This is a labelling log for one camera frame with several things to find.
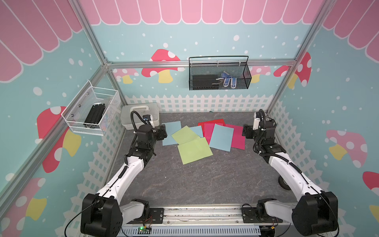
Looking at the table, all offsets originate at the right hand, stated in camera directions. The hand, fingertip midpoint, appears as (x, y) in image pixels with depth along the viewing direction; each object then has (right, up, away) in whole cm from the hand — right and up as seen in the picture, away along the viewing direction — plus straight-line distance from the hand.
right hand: (250, 124), depth 83 cm
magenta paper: (-21, -3, +27) cm, 34 cm away
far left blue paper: (-49, -2, +30) cm, 58 cm away
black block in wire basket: (-79, +4, -13) cm, 80 cm away
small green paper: (-39, -7, +23) cm, 46 cm away
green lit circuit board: (-57, -53, -10) cm, 78 cm away
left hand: (-52, -3, 0) cm, 52 cm away
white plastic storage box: (-70, +11, +23) cm, 74 cm away
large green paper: (-32, -18, +18) cm, 40 cm away
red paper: (-12, +3, +31) cm, 34 cm away
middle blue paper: (-29, -4, +27) cm, 39 cm away
